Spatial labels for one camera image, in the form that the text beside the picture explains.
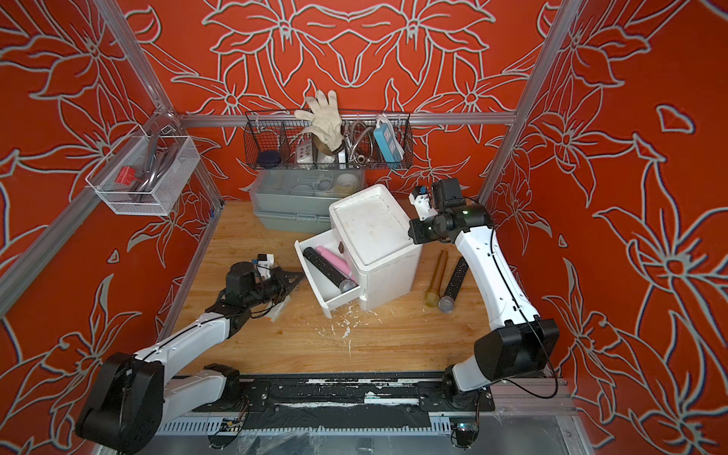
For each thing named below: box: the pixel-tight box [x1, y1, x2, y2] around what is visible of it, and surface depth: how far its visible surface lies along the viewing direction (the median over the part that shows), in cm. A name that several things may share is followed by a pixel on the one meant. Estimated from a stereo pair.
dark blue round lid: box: [257, 149, 281, 168], surface depth 98 cm
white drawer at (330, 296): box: [293, 228, 363, 320], surface depth 87 cm
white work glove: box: [293, 89, 346, 156], surface depth 91 cm
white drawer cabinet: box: [328, 183, 423, 311], surface depth 82 cm
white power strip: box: [295, 142, 314, 164], surface depth 95 cm
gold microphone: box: [424, 249, 449, 309], surface depth 94 cm
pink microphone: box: [314, 245, 358, 282], surface depth 90 cm
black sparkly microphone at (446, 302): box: [437, 255, 470, 314], surface depth 92 cm
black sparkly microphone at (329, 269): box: [302, 246, 358, 293], surface depth 87 cm
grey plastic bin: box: [249, 167, 367, 235], surface depth 103 cm
